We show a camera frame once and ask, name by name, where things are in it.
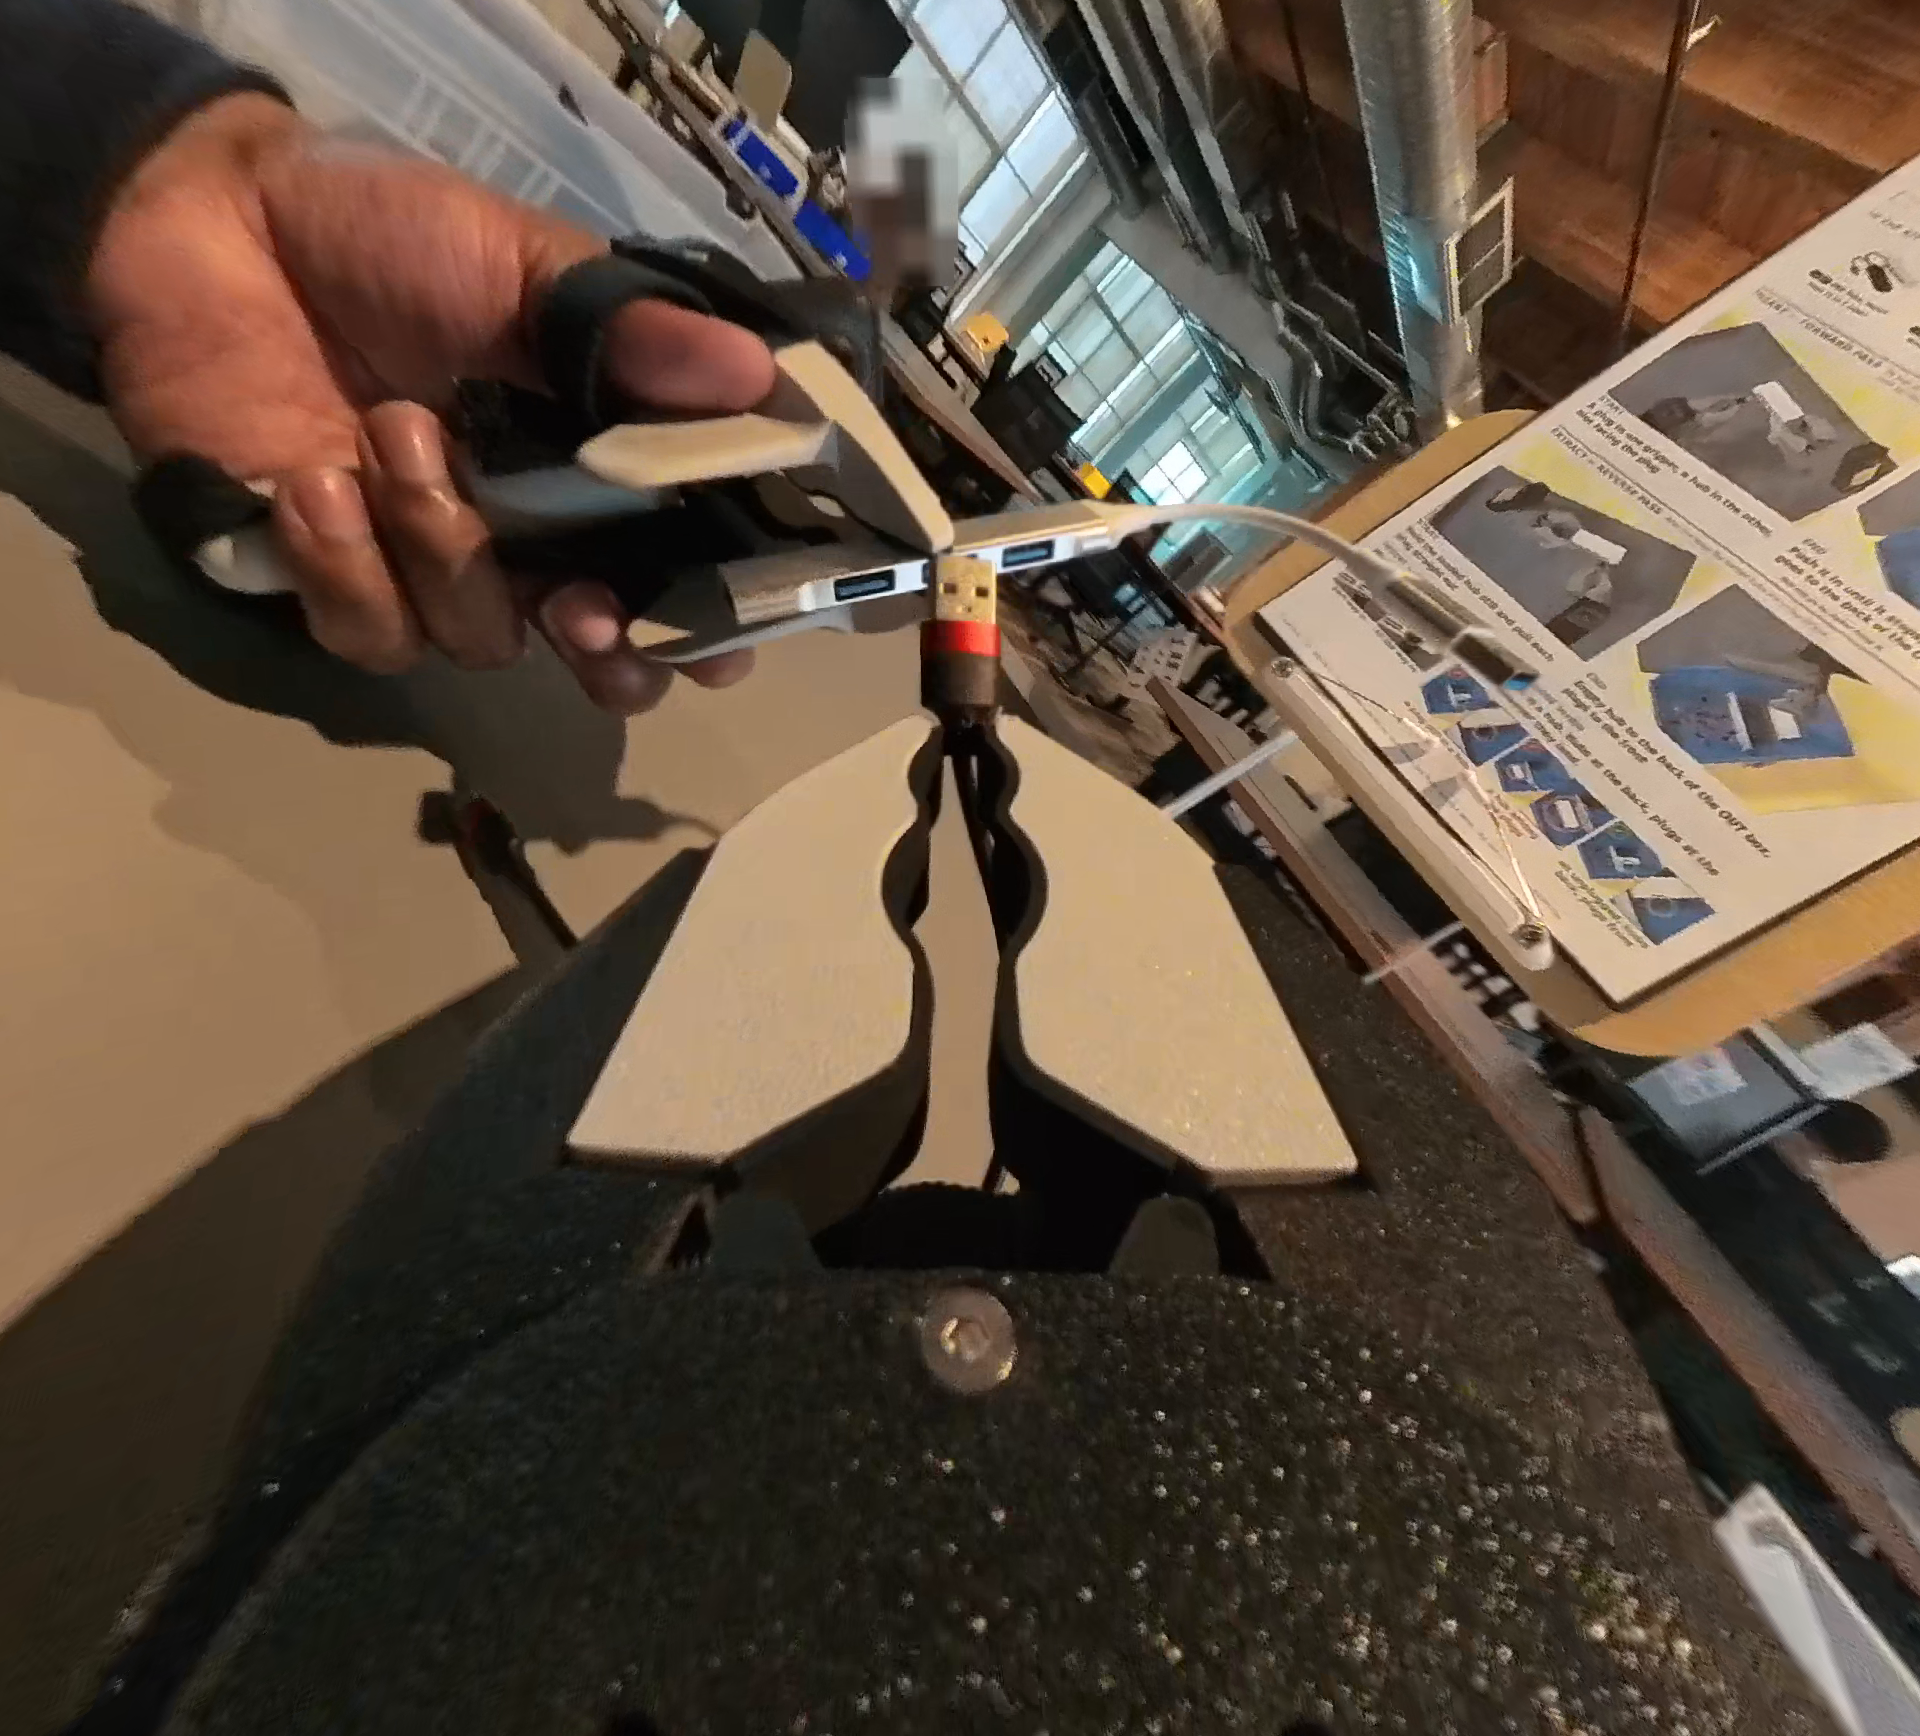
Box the white document stand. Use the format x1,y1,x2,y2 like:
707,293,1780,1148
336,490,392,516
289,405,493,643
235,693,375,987
1216,403,1920,1065

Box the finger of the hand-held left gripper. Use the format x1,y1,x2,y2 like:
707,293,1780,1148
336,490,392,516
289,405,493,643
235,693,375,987
616,561,787,675
569,343,962,562

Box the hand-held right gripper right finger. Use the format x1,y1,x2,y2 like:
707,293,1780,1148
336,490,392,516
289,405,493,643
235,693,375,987
976,717,1361,1198

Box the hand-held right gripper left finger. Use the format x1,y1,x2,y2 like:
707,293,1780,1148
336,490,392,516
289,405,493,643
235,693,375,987
564,717,962,1193

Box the silver usb hub white cable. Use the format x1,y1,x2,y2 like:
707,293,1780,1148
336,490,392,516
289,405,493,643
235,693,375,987
706,500,1578,735

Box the clear plastic bin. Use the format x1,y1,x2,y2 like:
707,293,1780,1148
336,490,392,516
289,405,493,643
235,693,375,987
195,0,752,268

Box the printed paper sheets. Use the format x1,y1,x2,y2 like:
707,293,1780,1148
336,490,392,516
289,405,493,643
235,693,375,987
1259,162,1920,1004

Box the silver ventilation duct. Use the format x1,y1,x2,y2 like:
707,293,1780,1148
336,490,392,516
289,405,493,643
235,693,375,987
899,0,1518,434

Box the person's left hand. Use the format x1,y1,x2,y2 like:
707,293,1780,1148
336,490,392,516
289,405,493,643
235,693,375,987
84,92,787,713

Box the thin black cable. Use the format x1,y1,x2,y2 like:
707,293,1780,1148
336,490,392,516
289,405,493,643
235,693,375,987
909,552,1038,1198

